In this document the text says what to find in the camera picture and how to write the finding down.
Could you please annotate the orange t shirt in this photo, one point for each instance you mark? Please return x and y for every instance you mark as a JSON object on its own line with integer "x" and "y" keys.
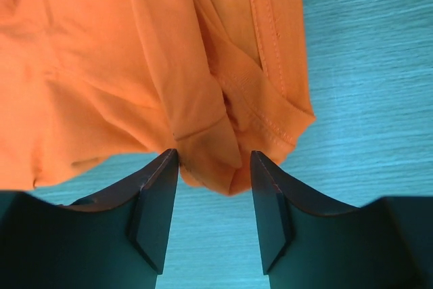
{"x": 84, "y": 80}

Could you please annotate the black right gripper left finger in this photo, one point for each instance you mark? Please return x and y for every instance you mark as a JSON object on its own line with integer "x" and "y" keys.
{"x": 114, "y": 238}

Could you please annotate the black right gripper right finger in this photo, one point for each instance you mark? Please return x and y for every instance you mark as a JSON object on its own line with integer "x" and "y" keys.
{"x": 310, "y": 240}

